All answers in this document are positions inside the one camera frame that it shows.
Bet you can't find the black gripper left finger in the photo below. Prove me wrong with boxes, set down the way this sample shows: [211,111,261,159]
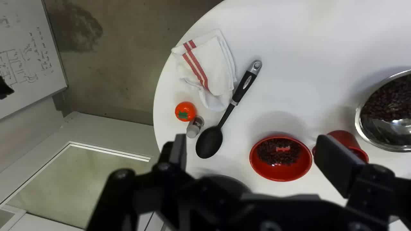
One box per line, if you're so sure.
[168,133,189,171]

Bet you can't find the white whiteboard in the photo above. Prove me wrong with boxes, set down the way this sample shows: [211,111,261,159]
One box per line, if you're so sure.
[0,0,69,121]

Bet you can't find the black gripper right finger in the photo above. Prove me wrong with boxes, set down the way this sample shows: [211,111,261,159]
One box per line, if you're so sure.
[313,134,370,201]

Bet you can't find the red bowl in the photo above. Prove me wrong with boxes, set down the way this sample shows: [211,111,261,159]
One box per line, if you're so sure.
[248,134,313,184]

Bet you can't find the small metal salt shaker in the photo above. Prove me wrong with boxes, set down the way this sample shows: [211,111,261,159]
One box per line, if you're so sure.
[185,116,206,140]

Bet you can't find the white cloth with red stripes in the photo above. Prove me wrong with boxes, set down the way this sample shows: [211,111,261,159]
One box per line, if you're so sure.
[171,30,239,113]

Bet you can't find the red cup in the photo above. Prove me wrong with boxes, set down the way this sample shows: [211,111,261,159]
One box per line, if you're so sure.
[312,130,370,165]

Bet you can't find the stainless steel bowl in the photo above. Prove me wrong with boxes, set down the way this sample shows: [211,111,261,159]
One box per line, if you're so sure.
[353,68,411,153]

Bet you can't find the small orange-red tomato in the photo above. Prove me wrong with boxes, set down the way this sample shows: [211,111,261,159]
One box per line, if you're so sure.
[173,100,198,124]

